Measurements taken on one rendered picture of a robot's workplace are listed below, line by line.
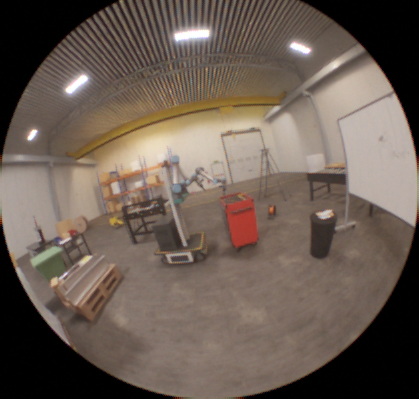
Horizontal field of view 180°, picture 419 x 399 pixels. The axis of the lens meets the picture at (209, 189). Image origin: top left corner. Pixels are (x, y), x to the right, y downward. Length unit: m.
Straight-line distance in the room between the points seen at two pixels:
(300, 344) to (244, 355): 0.49
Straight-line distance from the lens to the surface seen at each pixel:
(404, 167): 1.81
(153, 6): 7.27
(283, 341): 1.55
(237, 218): 2.16
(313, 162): 8.14
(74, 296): 2.49
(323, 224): 1.89
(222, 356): 1.53
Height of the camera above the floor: 1.48
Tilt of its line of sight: 7 degrees down
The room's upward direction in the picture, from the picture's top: 13 degrees counter-clockwise
